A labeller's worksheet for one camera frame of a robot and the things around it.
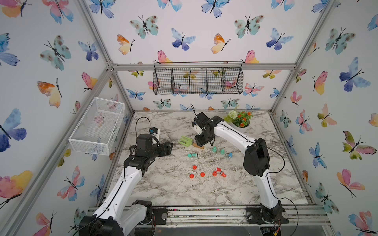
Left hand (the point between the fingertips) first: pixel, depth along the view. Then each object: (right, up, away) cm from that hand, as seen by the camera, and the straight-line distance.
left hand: (168, 143), depth 81 cm
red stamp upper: (+29, -17, +8) cm, 34 cm away
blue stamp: (+37, -9, +12) cm, 40 cm away
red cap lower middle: (+19, -19, +7) cm, 28 cm away
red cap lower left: (+12, -20, +6) cm, 24 cm away
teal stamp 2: (+32, -7, +14) cm, 36 cm away
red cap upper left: (+14, -16, +10) cm, 23 cm away
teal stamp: (+27, -6, +15) cm, 32 cm away
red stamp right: (+31, -19, +5) cm, 37 cm away
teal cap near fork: (+11, -10, +15) cm, 21 cm away
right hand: (+18, 0, +10) cm, 21 cm away
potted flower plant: (+44, +14, +15) cm, 48 cm away
